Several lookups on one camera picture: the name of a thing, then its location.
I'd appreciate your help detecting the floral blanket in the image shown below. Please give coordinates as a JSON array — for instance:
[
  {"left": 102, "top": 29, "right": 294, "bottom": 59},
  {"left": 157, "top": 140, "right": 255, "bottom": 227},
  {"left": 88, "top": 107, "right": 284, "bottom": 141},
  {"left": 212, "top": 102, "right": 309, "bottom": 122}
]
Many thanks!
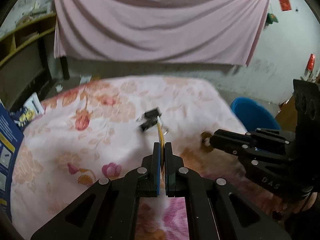
[{"left": 10, "top": 76, "right": 295, "bottom": 240}]

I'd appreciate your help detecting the blue plastic basin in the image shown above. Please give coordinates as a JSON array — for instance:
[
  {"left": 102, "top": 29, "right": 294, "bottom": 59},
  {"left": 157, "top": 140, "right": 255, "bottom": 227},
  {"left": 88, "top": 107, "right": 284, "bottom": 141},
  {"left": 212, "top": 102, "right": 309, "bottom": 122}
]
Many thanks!
[{"left": 230, "top": 97, "right": 281, "bottom": 133}]

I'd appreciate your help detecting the blue yellow packet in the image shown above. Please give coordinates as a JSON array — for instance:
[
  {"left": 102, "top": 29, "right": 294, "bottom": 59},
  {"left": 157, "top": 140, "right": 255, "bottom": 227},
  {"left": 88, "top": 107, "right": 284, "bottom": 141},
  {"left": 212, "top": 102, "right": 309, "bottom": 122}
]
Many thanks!
[{"left": 14, "top": 92, "right": 45, "bottom": 128}]

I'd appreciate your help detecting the pink hanging sheet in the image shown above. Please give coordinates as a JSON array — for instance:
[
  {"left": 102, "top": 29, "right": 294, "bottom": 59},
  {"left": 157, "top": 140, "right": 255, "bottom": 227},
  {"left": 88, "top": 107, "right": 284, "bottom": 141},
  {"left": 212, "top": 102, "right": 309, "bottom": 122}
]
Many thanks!
[{"left": 53, "top": 0, "right": 271, "bottom": 67}]

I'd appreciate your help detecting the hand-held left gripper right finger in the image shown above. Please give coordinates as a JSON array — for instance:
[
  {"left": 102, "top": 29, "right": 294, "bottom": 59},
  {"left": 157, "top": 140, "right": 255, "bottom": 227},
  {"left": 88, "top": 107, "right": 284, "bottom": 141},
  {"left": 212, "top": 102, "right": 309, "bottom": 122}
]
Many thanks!
[{"left": 165, "top": 142, "right": 292, "bottom": 240}]

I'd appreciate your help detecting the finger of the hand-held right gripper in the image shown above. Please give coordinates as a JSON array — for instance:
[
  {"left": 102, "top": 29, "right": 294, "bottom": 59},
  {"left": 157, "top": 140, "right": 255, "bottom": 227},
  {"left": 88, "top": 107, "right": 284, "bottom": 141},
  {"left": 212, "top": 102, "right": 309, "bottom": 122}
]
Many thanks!
[
  {"left": 209, "top": 135, "right": 292, "bottom": 175},
  {"left": 214, "top": 128, "right": 297, "bottom": 155}
]

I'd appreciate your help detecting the blue cardboard box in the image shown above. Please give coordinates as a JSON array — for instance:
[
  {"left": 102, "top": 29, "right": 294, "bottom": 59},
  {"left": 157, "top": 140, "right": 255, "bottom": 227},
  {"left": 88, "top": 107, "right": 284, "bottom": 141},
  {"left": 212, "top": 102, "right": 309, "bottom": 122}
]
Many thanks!
[{"left": 0, "top": 102, "right": 25, "bottom": 218}]

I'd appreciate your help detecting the black furniture leg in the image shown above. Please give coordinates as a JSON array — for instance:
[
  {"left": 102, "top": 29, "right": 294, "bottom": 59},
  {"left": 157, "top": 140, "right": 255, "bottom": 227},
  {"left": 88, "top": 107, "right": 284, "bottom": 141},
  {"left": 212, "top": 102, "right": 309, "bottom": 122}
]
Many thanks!
[{"left": 60, "top": 56, "right": 70, "bottom": 80}]

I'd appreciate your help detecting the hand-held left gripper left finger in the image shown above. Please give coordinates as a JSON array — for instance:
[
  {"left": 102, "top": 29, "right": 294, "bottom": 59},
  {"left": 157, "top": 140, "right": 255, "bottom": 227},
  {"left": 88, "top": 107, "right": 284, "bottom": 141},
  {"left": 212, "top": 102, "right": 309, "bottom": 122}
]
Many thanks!
[{"left": 30, "top": 142, "right": 161, "bottom": 240}]

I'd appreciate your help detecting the black binder clip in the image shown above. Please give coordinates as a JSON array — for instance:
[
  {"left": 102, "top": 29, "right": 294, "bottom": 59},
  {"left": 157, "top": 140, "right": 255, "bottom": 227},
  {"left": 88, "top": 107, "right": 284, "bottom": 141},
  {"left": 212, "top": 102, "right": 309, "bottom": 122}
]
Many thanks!
[
  {"left": 136, "top": 107, "right": 161, "bottom": 123},
  {"left": 139, "top": 119, "right": 158, "bottom": 132}
]

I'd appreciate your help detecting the wooden furniture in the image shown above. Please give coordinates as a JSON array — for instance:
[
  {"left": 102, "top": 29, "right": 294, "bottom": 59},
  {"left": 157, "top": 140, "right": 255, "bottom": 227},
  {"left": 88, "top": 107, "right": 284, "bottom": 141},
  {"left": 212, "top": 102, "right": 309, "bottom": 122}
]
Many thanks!
[{"left": 274, "top": 94, "right": 298, "bottom": 131}]

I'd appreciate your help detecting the wooden shelf unit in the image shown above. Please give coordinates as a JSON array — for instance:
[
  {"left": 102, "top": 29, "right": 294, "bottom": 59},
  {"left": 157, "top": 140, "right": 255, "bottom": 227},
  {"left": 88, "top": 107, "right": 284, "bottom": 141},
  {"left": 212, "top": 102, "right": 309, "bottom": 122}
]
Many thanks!
[{"left": 0, "top": 11, "right": 58, "bottom": 112}]

